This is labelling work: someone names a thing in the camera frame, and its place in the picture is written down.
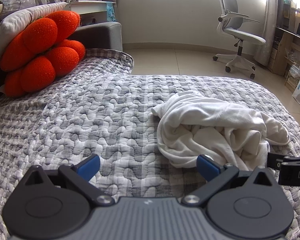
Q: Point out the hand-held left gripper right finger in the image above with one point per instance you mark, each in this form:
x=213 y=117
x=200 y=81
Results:
x=207 y=167

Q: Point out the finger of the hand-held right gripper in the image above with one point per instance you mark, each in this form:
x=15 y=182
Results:
x=274 y=160

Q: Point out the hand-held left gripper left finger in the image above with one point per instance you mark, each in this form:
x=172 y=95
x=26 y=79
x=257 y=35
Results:
x=90 y=166

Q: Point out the white garment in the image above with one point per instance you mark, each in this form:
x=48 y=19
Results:
x=202 y=120

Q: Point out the grey checked quilt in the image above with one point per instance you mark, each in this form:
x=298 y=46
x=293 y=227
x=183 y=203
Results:
x=90 y=110

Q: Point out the clear plastic box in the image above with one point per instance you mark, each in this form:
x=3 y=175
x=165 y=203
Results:
x=295 y=72

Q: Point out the wooden shelf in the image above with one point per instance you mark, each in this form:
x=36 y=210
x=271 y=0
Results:
x=287 y=42

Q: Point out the white office chair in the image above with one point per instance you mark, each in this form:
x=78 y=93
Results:
x=237 y=32

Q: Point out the orange flower cushion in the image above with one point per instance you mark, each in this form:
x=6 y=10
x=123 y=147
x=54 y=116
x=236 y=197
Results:
x=40 y=35

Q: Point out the blue printed bag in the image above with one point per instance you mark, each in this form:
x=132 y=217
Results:
x=111 y=12

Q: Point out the white desk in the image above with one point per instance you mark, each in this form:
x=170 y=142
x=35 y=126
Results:
x=90 y=5

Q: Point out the grey white pillow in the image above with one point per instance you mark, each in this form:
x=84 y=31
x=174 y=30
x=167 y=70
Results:
x=15 y=20

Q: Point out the grey patterned bag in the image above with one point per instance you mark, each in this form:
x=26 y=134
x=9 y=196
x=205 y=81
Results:
x=17 y=2

